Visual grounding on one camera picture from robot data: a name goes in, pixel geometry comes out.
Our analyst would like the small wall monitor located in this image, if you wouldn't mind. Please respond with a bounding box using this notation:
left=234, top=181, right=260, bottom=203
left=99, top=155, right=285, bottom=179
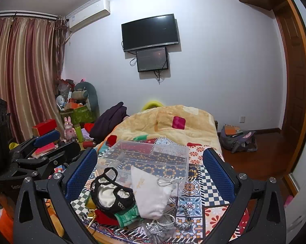
left=136, top=47, right=169, bottom=73

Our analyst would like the brown wooden door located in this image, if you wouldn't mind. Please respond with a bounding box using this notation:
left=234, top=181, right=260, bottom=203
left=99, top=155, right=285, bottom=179
left=273, top=0, right=306, bottom=174

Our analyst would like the yellow fluffy cushion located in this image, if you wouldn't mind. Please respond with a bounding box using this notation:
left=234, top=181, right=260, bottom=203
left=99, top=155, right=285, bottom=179
left=141, top=100, right=164, bottom=111

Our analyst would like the red box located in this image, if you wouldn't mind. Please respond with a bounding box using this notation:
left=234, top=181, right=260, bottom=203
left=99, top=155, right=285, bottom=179
left=32, top=119, right=57, bottom=137

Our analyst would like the wall power socket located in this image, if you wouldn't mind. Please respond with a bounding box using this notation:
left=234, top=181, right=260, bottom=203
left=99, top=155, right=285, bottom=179
left=240, top=116, right=246, bottom=123

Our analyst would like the patterned colourful bedsheet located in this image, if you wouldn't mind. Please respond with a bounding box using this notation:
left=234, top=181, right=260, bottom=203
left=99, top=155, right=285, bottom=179
left=70, top=136, right=250, bottom=244

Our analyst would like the grey green plush toy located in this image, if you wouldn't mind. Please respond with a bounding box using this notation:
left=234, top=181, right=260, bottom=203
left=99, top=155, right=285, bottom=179
left=71, top=81, right=99, bottom=116

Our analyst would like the red velvet gold pouch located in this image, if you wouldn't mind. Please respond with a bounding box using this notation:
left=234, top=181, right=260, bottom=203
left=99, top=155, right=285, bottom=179
left=94, top=209, right=119, bottom=226

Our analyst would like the black white braided cord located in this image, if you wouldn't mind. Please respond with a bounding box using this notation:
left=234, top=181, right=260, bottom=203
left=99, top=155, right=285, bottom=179
left=173, top=204, right=194, bottom=230

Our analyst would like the white air conditioner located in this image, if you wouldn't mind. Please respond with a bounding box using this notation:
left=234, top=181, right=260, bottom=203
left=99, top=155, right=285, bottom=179
left=67, top=0, right=110, bottom=32

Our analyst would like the pink rabbit toy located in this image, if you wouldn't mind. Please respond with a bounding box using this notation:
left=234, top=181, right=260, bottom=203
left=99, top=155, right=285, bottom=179
left=64, top=116, right=77, bottom=142

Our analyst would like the green bottle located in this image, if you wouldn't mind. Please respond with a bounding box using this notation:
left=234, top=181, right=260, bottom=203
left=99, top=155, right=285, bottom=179
left=75, top=124, right=84, bottom=143

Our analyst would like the dark purple garment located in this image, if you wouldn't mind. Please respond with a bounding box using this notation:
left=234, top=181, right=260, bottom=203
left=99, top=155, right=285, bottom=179
left=89, top=102, right=127, bottom=143

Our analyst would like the red striped curtain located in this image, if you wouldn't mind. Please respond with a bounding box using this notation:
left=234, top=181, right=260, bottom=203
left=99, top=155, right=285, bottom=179
left=0, top=16, right=64, bottom=143

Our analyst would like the grey backpack on floor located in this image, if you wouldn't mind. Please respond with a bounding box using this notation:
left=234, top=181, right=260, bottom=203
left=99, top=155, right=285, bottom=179
left=220, top=125, right=258, bottom=154

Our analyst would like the green knitted cloth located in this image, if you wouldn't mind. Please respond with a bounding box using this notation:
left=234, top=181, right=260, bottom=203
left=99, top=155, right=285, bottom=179
left=114, top=204, right=142, bottom=228

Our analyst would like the large wall television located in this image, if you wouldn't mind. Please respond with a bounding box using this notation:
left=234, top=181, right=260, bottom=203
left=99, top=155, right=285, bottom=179
left=121, top=14, right=179, bottom=52

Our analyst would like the green cardboard box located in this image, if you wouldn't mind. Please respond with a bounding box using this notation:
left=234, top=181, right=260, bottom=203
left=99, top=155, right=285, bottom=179
left=60, top=106, right=97, bottom=125

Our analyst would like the red cylinder can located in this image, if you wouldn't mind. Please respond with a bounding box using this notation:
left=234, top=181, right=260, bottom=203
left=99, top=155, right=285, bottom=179
left=82, top=141, right=96, bottom=149

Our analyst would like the white wardrobe sliding door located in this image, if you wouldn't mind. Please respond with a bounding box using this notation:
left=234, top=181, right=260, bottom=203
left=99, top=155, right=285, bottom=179
left=285, top=143, right=306, bottom=243

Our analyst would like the silver mesh pouch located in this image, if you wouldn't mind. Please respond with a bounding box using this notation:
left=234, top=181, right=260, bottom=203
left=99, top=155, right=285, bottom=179
left=142, top=214, right=175, bottom=243

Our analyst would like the clear plastic storage box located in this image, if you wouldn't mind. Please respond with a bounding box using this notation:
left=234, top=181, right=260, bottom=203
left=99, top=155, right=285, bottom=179
left=95, top=138, right=189, bottom=197

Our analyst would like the beige patchwork blanket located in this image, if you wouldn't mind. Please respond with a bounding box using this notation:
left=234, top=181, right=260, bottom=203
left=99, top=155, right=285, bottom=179
left=109, top=105, right=222, bottom=155

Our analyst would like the white drawstring pouch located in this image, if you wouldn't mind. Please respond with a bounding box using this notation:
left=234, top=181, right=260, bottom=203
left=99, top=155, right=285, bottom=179
left=131, top=166, right=173, bottom=220

